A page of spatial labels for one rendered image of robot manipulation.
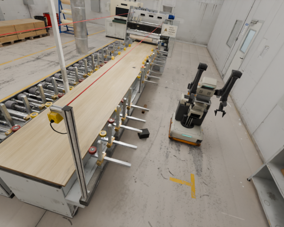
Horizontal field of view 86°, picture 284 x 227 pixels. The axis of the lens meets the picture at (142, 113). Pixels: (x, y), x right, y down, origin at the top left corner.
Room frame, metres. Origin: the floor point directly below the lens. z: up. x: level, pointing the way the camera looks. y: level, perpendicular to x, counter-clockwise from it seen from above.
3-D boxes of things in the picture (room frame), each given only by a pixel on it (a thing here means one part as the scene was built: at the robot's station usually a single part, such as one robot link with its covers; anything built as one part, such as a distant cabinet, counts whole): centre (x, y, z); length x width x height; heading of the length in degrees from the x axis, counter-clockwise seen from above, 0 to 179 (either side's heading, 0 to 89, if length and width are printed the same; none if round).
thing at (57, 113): (0.61, 0.42, 1.20); 0.15 x 0.12 x 1.00; 173
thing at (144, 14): (6.08, 0.23, 0.95); 1.65 x 0.70 x 1.90; 83
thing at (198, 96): (2.14, -0.91, 0.99); 0.28 x 0.16 x 0.22; 82
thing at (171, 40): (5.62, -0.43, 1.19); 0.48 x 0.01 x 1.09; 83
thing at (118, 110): (1.41, 0.28, 0.94); 0.04 x 0.04 x 0.48; 83
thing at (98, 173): (3.08, 0.07, 0.67); 5.11 x 0.08 x 0.10; 173
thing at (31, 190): (3.15, 0.61, 0.44); 5.10 x 0.69 x 0.87; 173
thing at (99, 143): (0.91, 0.34, 0.87); 0.04 x 0.04 x 0.48; 83
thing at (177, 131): (2.43, -0.95, 0.16); 0.67 x 0.64 x 0.25; 172
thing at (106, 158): (0.94, 0.24, 0.81); 0.43 x 0.03 x 0.04; 83
